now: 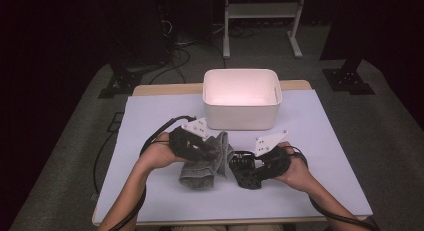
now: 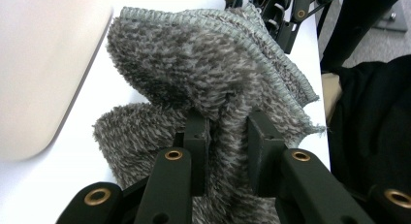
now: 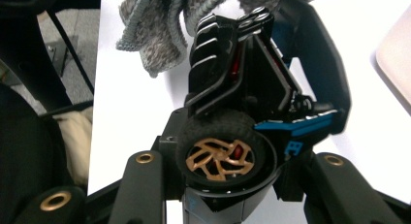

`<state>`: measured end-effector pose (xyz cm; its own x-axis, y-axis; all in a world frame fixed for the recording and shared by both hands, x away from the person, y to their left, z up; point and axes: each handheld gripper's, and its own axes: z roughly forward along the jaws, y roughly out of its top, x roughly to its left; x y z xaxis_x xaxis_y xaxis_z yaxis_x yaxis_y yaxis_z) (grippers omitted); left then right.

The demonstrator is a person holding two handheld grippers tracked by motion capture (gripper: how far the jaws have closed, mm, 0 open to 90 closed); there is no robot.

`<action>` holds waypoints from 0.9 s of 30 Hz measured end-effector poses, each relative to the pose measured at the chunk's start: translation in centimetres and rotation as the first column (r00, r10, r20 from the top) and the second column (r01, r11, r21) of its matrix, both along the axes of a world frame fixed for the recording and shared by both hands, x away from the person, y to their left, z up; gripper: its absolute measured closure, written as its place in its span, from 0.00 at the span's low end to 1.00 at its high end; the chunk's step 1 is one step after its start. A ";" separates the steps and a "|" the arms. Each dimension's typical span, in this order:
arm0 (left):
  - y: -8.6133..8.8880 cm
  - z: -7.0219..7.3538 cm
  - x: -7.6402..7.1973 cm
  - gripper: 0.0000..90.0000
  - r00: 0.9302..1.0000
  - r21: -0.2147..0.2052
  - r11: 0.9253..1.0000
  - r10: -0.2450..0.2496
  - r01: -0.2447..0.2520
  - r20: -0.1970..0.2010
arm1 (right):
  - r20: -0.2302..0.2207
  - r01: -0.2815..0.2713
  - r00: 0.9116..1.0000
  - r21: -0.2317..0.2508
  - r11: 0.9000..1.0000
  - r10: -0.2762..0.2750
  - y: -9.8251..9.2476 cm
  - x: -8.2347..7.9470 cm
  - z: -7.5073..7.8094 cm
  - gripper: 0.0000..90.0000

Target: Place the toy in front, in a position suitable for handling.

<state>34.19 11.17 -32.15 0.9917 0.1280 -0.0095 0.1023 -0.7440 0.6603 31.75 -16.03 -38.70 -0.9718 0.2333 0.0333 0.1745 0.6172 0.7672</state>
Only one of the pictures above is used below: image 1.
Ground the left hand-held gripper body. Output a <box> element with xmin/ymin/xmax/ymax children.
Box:
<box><xmin>169</xmin><ymin>117</ymin><xmax>218</xmax><ymax>163</ymax></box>

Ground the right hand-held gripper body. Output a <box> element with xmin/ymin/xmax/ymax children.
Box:
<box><xmin>254</xmin><ymin>130</ymin><xmax>291</xmax><ymax>182</ymax></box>

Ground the grey knitted cloth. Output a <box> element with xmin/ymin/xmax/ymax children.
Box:
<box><xmin>179</xmin><ymin>130</ymin><xmax>236</xmax><ymax>191</ymax></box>

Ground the person's right hand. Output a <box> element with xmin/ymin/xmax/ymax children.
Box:
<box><xmin>274</xmin><ymin>141</ymin><xmax>311</xmax><ymax>192</ymax></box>

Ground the person's left hand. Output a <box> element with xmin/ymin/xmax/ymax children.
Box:
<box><xmin>139</xmin><ymin>132</ymin><xmax>188</xmax><ymax>170</ymax></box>

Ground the white plastic bin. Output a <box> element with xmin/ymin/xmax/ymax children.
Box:
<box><xmin>202</xmin><ymin>68</ymin><xmax>284</xmax><ymax>131</ymax></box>

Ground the white table sheet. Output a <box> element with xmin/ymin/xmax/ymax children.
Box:
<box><xmin>94</xmin><ymin>89</ymin><xmax>374</xmax><ymax>224</ymax></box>

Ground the black stand base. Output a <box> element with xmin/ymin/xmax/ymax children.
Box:
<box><xmin>97</xmin><ymin>62</ymin><xmax>144</xmax><ymax>100</ymax></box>
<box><xmin>321</xmin><ymin>57</ymin><xmax>376</xmax><ymax>96</ymax></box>

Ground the left hand-held gripper cable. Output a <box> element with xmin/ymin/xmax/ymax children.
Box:
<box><xmin>108</xmin><ymin>115</ymin><xmax>198</xmax><ymax>231</ymax></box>

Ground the hand-held gripper cable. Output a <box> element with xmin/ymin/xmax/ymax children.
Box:
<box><xmin>286</xmin><ymin>144</ymin><xmax>379</xmax><ymax>231</ymax></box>
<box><xmin>108</xmin><ymin>115</ymin><xmax>198</xmax><ymax>231</ymax></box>

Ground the right hand-held gripper cable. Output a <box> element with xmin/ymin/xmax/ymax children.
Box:
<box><xmin>286</xmin><ymin>144</ymin><xmax>379</xmax><ymax>231</ymax></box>

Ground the black floor frame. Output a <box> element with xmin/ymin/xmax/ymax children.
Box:
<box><xmin>106</xmin><ymin>111</ymin><xmax>125</xmax><ymax>134</ymax></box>

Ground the thin black floor cable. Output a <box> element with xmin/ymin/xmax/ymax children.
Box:
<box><xmin>93</xmin><ymin>130</ymin><xmax>118</xmax><ymax>195</ymax></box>

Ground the bundle of black floor cables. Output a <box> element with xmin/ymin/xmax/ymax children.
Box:
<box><xmin>148</xmin><ymin>19</ymin><xmax>193</xmax><ymax>85</ymax></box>

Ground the black cable coil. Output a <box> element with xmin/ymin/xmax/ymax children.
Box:
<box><xmin>229</xmin><ymin>24</ymin><xmax>263</xmax><ymax>39</ymax></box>

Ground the white metal stand frame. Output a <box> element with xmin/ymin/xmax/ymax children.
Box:
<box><xmin>222</xmin><ymin>0</ymin><xmax>308</xmax><ymax>60</ymax></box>

